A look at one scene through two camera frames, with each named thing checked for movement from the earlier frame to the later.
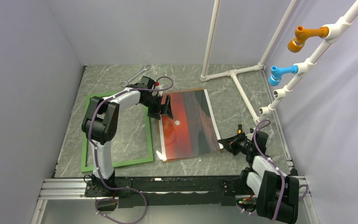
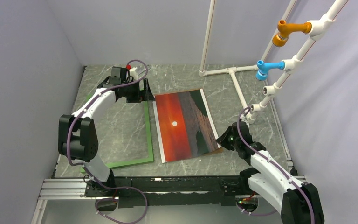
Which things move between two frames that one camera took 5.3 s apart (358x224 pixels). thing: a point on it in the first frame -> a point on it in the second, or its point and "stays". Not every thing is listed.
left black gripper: (166, 109) -> (141, 95)
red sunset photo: (191, 132) stays
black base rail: (174, 192) stays
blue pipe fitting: (275, 79) -> (263, 68)
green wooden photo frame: (85, 168) stays
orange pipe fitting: (302, 34) -> (284, 29)
